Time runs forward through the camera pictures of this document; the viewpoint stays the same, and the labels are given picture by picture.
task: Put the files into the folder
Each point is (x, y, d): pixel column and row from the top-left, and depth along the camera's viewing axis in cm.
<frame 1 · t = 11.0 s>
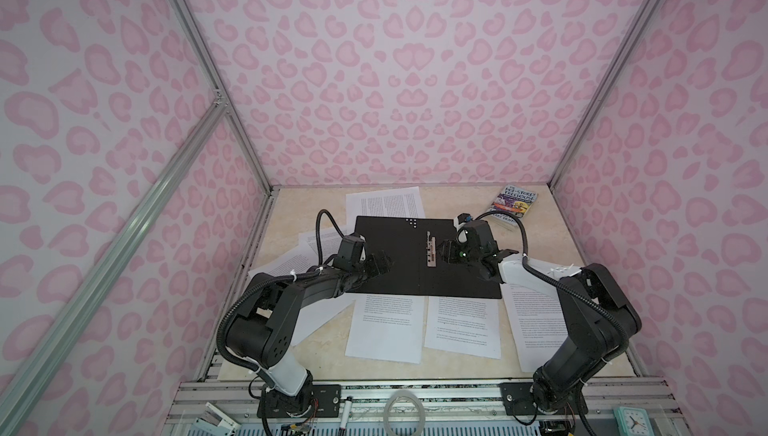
left hand: (383, 263, 94), fingers open
right hand: (445, 245, 93), fingers open
colourful paperback book: (514, 199, 116), point 2 cm above the table
back printed paper sheet: (398, 202, 120), on the table
centre left printed sheet: (387, 327, 88), on the table
centre right printed sheet: (469, 325, 88), on the table
right printed paper sheet: (528, 321, 88), on the table

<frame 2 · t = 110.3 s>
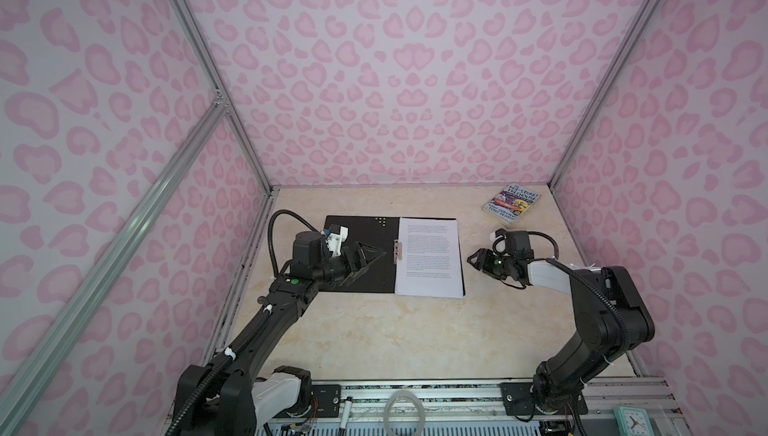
left hand: (376, 256, 77), fingers open
right hand: (475, 259, 95), fingers open
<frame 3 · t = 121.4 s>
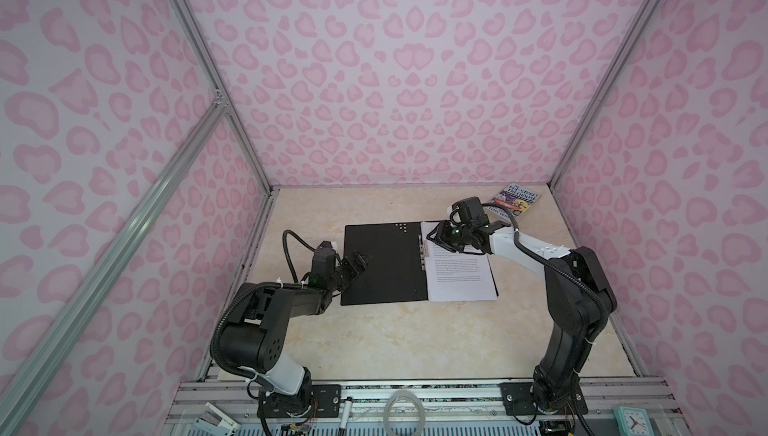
left hand: (366, 262, 94), fingers open
right hand: (431, 234, 92), fingers open
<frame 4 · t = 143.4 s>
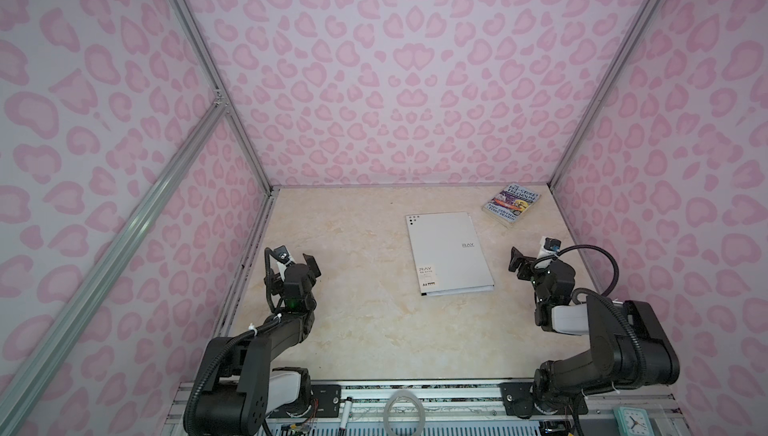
left hand: (290, 258, 87), fingers open
right hand: (530, 247, 90), fingers open
